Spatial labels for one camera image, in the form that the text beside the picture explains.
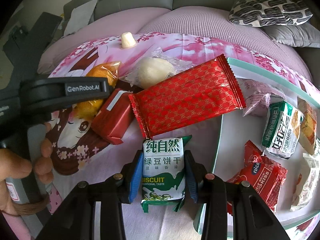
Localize green mung bean biscuit pack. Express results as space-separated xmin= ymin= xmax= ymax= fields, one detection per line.
xmin=141 ymin=135 xmax=192 ymax=213

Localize small red box snack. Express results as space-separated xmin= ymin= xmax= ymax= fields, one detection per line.
xmin=91 ymin=88 xmax=135 ymax=145

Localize red nice kiss packet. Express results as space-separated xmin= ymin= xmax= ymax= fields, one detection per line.
xmin=228 ymin=140 xmax=287 ymax=212

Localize large red patterned snack pack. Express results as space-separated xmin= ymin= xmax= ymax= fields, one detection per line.
xmin=129 ymin=54 xmax=246 ymax=139

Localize orange bread packet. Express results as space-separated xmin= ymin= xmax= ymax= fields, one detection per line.
xmin=72 ymin=61 xmax=122 ymax=120

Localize pink snack packet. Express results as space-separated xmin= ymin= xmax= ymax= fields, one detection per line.
xmin=237 ymin=78 xmax=285 ymax=117

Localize green white cracker packet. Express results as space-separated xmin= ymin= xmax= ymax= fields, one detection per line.
xmin=261 ymin=101 xmax=304 ymax=159

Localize round white bun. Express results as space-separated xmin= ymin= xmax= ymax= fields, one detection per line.
xmin=120 ymin=47 xmax=194 ymax=89

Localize orange cream cracker packet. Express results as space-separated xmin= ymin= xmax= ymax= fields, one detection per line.
xmin=297 ymin=97 xmax=317 ymax=155

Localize small cream jelly cup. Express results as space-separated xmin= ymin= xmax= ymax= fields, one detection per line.
xmin=121 ymin=32 xmax=137 ymax=49

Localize white printed snack packet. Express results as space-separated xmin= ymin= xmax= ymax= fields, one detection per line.
xmin=290 ymin=153 xmax=319 ymax=211

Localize person left hand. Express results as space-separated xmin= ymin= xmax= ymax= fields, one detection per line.
xmin=1 ymin=122 xmax=53 ymax=216

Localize pink cartoon printed blanket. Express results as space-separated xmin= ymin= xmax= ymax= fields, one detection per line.
xmin=2 ymin=31 xmax=320 ymax=240

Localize teal shallow cardboard tray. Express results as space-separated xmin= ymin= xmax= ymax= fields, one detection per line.
xmin=213 ymin=57 xmax=319 ymax=239

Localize pale pillow on sofa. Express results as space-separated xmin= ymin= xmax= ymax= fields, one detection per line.
xmin=63 ymin=0 xmax=98 ymax=37

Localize grey cushion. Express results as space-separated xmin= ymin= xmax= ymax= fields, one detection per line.
xmin=262 ymin=23 xmax=319 ymax=48

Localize black white patterned pillow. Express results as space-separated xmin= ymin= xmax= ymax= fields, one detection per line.
xmin=228 ymin=0 xmax=313 ymax=27

